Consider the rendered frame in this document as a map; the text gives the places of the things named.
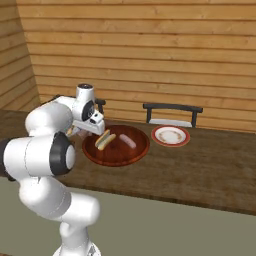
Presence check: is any tan hot dog bun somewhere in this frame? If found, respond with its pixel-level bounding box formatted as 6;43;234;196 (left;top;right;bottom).
94;129;117;152

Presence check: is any pink sausage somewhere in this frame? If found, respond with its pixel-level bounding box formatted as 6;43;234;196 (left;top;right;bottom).
119;133;138;150

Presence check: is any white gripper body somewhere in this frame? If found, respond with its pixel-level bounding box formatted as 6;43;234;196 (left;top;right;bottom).
72;119;106;136

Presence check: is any red rimmed white plate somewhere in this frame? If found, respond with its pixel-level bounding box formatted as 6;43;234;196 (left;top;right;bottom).
150;125;191;148

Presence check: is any black chair with grey seat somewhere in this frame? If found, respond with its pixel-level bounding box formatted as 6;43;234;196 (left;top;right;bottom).
142;102;204;129

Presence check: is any brown wooden bowl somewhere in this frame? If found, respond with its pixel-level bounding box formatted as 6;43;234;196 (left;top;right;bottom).
81;124;151;168

